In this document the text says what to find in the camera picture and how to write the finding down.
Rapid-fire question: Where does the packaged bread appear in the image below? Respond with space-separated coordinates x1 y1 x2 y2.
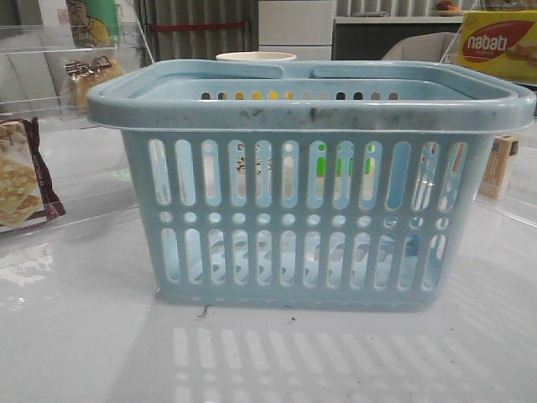
60 55 123 111

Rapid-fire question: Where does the light blue plastic basket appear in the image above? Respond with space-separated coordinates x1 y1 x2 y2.
87 60 536 311

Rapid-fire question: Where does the white paper cup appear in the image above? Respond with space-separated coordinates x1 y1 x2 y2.
216 51 296 63

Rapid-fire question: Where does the white drawer cabinet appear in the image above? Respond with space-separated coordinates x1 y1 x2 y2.
258 1 336 60

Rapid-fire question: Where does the clear acrylic shelf right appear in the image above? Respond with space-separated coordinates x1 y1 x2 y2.
438 31 537 230

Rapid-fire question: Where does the clear acrylic shelf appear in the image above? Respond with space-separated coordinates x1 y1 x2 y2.
1 22 154 122
438 31 537 230

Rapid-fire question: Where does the brown cracker snack bag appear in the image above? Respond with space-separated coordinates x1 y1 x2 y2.
1 118 65 234

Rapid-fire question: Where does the green cartoon snack package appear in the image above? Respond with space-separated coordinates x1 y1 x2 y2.
65 0 119 47

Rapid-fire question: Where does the clear acrylic shelf left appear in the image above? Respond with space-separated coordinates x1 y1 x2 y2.
1 22 154 122

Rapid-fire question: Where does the yellow nabati wafer box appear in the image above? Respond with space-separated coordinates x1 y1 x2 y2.
453 10 536 85

